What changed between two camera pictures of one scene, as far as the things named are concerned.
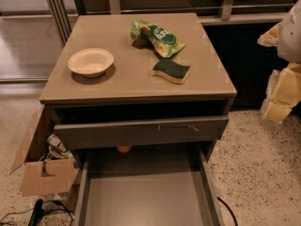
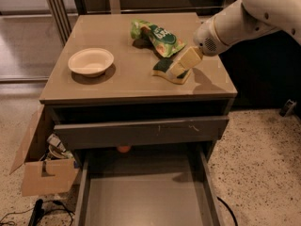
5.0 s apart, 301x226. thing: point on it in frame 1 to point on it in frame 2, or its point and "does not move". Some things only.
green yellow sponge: x=170 y=70 does not move
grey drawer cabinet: x=138 y=81 does not move
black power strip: x=37 y=214 does not move
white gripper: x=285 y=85 to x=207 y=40
